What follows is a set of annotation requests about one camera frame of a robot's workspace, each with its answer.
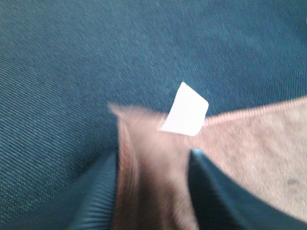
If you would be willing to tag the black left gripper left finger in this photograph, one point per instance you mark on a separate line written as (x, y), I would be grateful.
(89, 202)

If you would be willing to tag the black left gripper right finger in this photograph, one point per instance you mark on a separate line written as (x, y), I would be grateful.
(221, 204)

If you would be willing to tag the brown microfibre towel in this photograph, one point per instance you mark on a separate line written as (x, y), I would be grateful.
(263, 150)

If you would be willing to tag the white towel label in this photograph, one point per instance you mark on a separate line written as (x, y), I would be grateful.
(187, 114)

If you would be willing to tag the black table cloth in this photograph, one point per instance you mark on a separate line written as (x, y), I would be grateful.
(63, 61)

